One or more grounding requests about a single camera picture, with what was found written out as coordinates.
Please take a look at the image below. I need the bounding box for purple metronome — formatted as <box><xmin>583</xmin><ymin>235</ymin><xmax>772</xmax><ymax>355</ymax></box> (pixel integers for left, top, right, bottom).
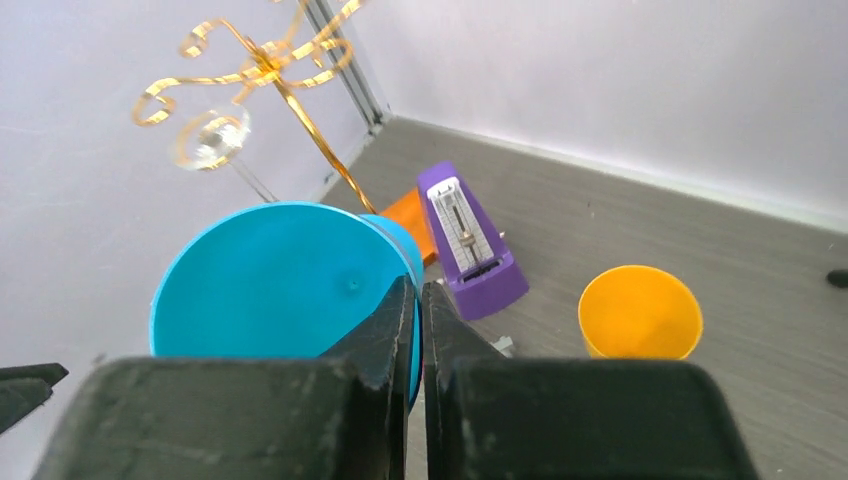
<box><xmin>417</xmin><ymin>161</ymin><xmax>529</xmax><ymax>321</ymax></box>

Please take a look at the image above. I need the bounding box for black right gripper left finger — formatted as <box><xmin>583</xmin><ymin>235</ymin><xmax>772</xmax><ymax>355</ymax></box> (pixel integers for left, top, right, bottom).
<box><xmin>35</xmin><ymin>276</ymin><xmax>416</xmax><ymax>479</ymax></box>

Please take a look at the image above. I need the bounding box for gold wire glass rack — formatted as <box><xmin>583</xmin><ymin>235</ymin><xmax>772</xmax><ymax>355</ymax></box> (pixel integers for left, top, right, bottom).
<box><xmin>132</xmin><ymin>1</ymin><xmax>377</xmax><ymax>214</ymax></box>

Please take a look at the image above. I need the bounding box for orange plastic goblet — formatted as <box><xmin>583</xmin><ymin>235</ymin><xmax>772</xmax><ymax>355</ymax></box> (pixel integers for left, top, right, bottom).
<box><xmin>577</xmin><ymin>265</ymin><xmax>704</xmax><ymax>360</ymax></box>

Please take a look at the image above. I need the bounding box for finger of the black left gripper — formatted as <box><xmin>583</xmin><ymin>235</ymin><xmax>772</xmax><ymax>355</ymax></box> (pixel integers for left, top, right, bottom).
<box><xmin>1</xmin><ymin>363</ymin><xmax>69</xmax><ymax>433</ymax></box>

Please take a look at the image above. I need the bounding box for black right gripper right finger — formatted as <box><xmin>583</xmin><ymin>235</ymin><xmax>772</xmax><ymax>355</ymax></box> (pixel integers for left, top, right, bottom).
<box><xmin>421</xmin><ymin>282</ymin><xmax>758</xmax><ymax>479</ymax></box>

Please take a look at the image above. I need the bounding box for blue plastic goblet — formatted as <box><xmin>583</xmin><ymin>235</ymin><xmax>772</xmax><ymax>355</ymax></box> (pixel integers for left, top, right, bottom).
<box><xmin>148</xmin><ymin>201</ymin><xmax>425</xmax><ymax>412</ymax></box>

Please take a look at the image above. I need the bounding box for black music stand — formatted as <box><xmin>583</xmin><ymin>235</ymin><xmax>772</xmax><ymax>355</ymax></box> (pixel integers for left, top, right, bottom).
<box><xmin>826</xmin><ymin>269</ymin><xmax>848</xmax><ymax>289</ymax></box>

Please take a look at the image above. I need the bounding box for clear wine glass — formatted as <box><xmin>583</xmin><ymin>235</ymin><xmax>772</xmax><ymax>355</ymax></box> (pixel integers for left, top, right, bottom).
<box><xmin>172</xmin><ymin>103</ymin><xmax>279</xmax><ymax>203</ymax></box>

